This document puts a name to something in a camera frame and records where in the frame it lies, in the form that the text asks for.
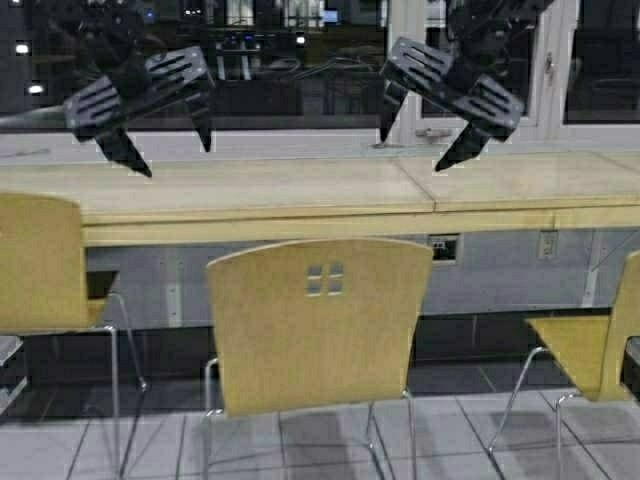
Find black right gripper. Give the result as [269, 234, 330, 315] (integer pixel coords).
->
[380, 37, 524, 172]

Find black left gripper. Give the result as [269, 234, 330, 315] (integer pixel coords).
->
[64, 46, 215, 178]

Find yellow wooden chair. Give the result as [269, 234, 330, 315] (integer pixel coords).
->
[487, 251, 639, 479]
[200, 238, 434, 478]
[1, 191, 149, 479]

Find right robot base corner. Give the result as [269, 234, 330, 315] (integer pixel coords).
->
[620, 336, 640, 402]

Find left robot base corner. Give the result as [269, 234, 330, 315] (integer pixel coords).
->
[1, 335, 29, 413]

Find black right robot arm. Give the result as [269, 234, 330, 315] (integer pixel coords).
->
[379, 1, 551, 172]

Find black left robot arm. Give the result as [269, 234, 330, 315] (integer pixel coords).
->
[33, 1, 216, 178]

